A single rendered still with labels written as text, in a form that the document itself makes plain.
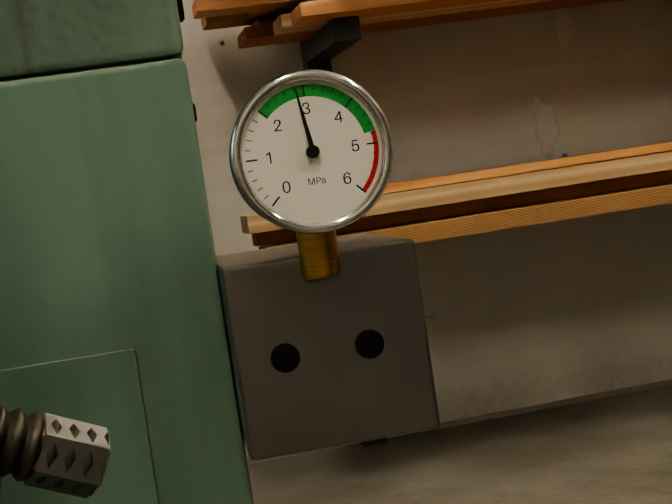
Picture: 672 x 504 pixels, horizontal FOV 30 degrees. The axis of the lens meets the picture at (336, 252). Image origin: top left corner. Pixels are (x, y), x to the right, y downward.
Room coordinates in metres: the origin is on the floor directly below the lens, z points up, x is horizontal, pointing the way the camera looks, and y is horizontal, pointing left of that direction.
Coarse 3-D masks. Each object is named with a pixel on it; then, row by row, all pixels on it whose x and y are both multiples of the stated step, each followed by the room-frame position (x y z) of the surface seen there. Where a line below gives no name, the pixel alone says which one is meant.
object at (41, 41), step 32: (0, 0) 0.53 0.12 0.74; (32, 0) 0.53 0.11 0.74; (64, 0) 0.53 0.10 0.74; (96, 0) 0.53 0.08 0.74; (128, 0) 0.54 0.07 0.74; (160, 0) 0.54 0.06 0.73; (0, 32) 0.53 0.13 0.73; (32, 32) 0.53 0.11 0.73; (64, 32) 0.53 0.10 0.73; (96, 32) 0.53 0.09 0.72; (128, 32) 0.54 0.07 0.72; (160, 32) 0.54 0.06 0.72; (0, 64) 0.53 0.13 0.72; (32, 64) 0.53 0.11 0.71; (64, 64) 0.53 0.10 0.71; (96, 64) 0.54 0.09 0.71
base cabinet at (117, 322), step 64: (128, 64) 0.54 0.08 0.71; (0, 128) 0.53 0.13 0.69; (64, 128) 0.53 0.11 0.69; (128, 128) 0.53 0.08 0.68; (192, 128) 0.54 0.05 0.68; (0, 192) 0.53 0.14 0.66; (64, 192) 0.53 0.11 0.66; (128, 192) 0.53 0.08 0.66; (192, 192) 0.54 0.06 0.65; (0, 256) 0.53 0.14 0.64; (64, 256) 0.53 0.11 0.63; (128, 256) 0.53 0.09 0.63; (192, 256) 0.54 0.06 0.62; (0, 320) 0.53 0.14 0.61; (64, 320) 0.53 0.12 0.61; (128, 320) 0.53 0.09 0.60; (192, 320) 0.54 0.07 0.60; (0, 384) 0.52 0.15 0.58; (64, 384) 0.53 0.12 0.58; (128, 384) 0.53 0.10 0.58; (192, 384) 0.54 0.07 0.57; (128, 448) 0.53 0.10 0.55; (192, 448) 0.54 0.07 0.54
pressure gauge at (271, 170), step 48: (288, 96) 0.48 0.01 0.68; (336, 96) 0.48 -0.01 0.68; (240, 144) 0.48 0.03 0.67; (288, 144) 0.48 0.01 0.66; (336, 144) 0.48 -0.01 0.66; (384, 144) 0.48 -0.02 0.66; (240, 192) 0.50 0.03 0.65; (288, 192) 0.48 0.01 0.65; (336, 192) 0.48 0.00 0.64; (336, 240) 0.51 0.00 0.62
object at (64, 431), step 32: (0, 416) 0.43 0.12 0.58; (32, 416) 0.44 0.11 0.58; (0, 448) 0.42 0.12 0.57; (32, 448) 0.43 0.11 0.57; (64, 448) 0.43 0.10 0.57; (96, 448) 0.44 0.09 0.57; (0, 480) 0.44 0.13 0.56; (32, 480) 0.43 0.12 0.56; (64, 480) 0.43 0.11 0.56; (96, 480) 0.43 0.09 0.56
